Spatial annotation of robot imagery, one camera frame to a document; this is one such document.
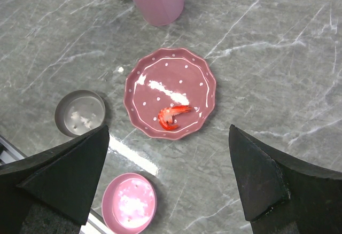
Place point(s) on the pink round lid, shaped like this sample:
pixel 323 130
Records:
pixel 129 204

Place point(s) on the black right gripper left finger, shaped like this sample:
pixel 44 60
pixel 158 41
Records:
pixel 52 191

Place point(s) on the grey round lid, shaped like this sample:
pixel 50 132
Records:
pixel 79 112

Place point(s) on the red shrimp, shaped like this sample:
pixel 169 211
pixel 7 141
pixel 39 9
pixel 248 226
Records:
pixel 165 116

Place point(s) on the pink dotted plate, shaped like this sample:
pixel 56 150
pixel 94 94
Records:
pixel 168 78

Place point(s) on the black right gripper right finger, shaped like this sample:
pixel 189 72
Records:
pixel 281 193

